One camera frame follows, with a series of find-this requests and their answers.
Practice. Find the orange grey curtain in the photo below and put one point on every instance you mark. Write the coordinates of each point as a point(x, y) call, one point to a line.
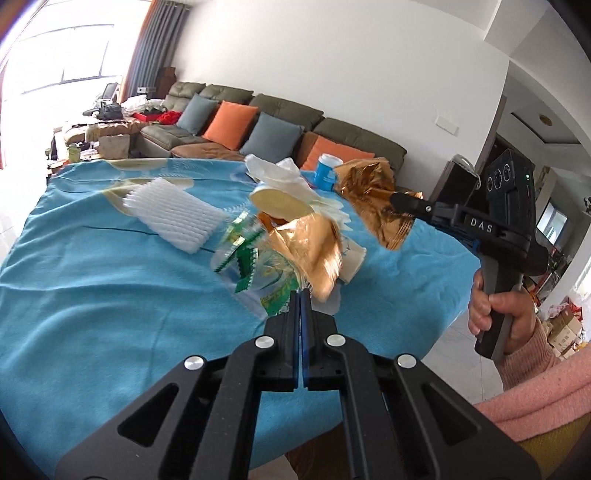
point(152, 46)

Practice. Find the paper cup yellow inside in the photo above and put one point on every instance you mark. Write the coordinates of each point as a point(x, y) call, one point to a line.
point(279, 203)

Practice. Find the clear plastic wrapper green print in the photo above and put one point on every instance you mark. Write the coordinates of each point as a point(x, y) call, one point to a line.
point(251, 263)

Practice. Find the white cloth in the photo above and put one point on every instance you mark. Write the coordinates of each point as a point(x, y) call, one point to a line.
point(135, 104)

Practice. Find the printed blue blanket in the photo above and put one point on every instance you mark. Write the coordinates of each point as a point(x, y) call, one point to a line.
point(115, 323)

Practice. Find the white foam net sleeve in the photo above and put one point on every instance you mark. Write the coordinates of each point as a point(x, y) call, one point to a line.
point(173, 217)

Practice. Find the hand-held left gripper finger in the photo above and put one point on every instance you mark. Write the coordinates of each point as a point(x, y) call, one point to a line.
point(295, 332)
point(305, 332)

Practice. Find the grey cushion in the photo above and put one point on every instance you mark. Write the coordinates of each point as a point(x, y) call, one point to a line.
point(196, 115)
point(272, 136)

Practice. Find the person's brown trousers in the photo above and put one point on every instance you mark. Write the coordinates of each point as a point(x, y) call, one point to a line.
point(318, 454)

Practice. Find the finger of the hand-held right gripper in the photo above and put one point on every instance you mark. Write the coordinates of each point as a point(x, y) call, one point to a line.
point(464, 237)
point(415, 204)

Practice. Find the cream paper cup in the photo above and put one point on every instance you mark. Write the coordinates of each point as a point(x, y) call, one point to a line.
point(353, 263)

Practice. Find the orange cushion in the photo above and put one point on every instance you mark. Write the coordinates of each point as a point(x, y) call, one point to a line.
point(332, 152)
point(230, 125)

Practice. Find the large window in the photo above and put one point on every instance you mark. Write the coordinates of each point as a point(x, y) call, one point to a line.
point(64, 50)

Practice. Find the white tissue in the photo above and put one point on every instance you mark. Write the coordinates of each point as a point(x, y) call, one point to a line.
point(279, 173)

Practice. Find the green grey sofa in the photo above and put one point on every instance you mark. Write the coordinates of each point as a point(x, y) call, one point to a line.
point(351, 134)

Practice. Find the black bag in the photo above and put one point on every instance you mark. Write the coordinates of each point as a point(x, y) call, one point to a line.
point(108, 110)

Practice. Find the person's right hand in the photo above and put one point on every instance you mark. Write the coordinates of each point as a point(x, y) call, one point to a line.
point(512, 318)

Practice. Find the black office chair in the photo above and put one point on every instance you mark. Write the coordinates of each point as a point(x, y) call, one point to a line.
point(107, 94)

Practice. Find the kraft paper bag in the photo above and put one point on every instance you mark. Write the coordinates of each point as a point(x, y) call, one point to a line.
point(115, 145)

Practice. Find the gold foil wrapper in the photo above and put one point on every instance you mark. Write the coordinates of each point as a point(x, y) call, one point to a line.
point(309, 249)
point(374, 198)

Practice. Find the brown wooden cabinet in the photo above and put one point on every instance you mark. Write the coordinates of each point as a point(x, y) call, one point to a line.
point(166, 83)

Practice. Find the person's right forearm pink sleeve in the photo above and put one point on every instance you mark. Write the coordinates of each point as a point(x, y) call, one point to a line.
point(545, 392)

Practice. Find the brown sofa seat pad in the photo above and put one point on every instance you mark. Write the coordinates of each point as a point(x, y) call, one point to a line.
point(205, 151)

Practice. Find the red cloth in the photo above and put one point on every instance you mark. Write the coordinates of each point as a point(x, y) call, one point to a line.
point(169, 117)

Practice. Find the white wall switch panel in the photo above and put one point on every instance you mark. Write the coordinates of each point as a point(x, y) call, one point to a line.
point(447, 121)

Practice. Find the stack of cardboard boxes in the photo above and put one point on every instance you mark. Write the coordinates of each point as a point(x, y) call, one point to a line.
point(565, 327)

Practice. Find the blue cup white lid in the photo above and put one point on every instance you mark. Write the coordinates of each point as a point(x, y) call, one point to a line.
point(327, 173)

